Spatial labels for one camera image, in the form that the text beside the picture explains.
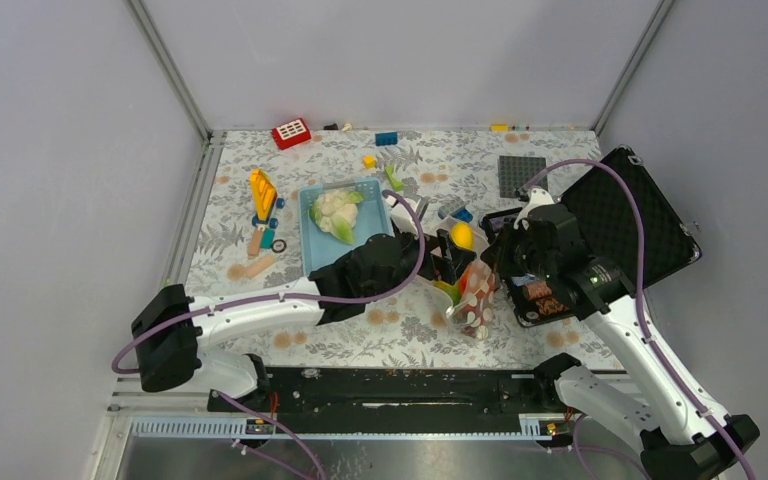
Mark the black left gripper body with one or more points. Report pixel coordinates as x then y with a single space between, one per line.
418 260

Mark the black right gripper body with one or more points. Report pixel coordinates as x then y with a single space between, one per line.
517 255

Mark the toy cauliflower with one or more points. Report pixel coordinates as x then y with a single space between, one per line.
335 212

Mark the yellow toy mango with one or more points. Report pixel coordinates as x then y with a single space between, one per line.
462 235

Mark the clear polka dot zip bag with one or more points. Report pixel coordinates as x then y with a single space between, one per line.
467 281

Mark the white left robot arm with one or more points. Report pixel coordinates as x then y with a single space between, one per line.
177 337

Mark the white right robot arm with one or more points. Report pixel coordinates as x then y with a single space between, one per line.
678 429

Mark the blue perforated plastic basket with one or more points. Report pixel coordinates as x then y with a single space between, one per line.
320 249

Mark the grey building baseplate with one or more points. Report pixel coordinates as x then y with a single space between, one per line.
513 172

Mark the green toy piece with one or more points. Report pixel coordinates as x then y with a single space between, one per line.
395 182

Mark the black poker chip case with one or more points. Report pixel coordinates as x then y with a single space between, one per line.
607 224

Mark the blue grey brick stack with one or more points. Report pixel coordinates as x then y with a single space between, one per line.
455 208

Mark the small yellow cube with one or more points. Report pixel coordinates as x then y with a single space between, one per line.
369 162

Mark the blue toy brick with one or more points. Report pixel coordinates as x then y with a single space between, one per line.
386 138

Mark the yellow toy truck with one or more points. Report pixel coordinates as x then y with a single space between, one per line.
266 200

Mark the wooden block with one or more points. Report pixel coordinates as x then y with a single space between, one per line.
259 266

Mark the red white toy brick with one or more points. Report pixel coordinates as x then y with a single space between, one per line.
291 134

